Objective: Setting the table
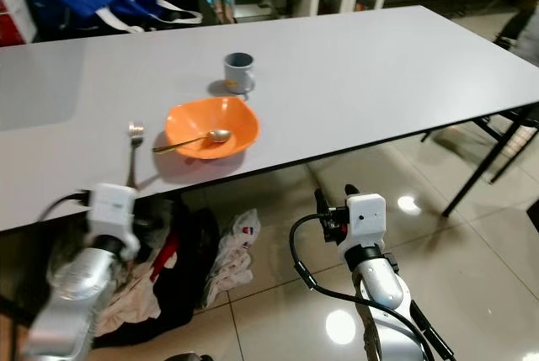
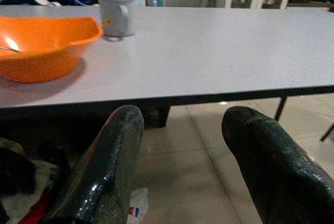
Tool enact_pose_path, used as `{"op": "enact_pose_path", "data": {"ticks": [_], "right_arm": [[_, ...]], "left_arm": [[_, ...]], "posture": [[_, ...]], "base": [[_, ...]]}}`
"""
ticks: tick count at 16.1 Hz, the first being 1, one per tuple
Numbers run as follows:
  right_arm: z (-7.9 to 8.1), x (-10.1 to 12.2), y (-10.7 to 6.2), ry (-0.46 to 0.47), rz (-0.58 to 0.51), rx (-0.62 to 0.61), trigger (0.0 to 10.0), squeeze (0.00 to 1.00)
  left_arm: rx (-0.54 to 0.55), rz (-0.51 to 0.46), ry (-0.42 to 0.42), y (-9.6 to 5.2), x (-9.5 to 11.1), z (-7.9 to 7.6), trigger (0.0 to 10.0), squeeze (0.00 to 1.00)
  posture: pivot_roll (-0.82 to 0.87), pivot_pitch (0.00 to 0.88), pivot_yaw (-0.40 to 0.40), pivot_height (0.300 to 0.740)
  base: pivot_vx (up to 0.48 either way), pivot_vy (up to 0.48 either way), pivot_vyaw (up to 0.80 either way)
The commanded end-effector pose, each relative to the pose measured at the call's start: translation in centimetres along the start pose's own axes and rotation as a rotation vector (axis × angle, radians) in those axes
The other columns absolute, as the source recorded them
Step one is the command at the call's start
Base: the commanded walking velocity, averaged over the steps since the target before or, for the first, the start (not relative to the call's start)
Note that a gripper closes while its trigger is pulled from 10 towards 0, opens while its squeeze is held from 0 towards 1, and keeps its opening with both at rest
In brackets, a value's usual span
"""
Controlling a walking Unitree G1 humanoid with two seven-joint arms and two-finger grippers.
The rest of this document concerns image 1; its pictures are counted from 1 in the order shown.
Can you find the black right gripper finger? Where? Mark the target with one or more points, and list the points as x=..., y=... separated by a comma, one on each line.
x=352, y=191
x=322, y=203

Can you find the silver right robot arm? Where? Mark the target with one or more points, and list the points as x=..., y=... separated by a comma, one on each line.
x=383, y=285

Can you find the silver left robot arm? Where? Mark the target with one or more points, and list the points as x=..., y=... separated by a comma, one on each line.
x=76, y=302

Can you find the white cloth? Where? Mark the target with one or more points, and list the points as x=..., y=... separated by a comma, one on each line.
x=232, y=256

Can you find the black folding table leg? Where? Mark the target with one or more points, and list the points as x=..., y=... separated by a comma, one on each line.
x=484, y=166

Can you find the grey mug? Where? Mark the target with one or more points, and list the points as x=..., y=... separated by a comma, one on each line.
x=239, y=73

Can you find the orange bowl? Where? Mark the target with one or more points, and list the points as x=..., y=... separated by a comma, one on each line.
x=194, y=115

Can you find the black bag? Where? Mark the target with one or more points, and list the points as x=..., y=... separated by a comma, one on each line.
x=185, y=277

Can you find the metal fork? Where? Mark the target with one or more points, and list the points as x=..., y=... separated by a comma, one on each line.
x=136, y=132

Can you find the pale pink cloth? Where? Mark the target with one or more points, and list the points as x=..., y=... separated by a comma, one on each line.
x=130, y=306

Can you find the red box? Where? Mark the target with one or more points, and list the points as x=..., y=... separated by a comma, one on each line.
x=8, y=31

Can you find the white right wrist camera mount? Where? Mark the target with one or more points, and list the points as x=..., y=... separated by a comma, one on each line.
x=365, y=218

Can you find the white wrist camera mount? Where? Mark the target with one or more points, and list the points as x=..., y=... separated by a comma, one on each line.
x=111, y=209
x=365, y=218

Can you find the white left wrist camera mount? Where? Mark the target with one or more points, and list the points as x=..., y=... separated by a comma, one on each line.
x=111, y=209

